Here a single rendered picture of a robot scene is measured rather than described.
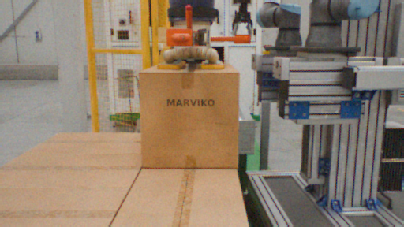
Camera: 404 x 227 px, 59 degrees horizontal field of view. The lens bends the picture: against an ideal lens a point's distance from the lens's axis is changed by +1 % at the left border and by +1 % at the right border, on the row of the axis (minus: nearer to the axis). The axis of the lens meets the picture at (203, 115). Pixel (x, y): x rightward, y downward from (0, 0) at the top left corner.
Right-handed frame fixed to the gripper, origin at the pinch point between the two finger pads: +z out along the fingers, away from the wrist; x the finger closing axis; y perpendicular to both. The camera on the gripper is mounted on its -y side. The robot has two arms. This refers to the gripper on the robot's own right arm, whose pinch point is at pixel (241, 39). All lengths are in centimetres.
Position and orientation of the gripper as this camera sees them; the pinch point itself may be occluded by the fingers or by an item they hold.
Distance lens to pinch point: 200.9
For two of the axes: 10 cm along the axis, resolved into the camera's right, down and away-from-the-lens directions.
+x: 10.0, 0.1, -0.1
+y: -0.1, 1.9, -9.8
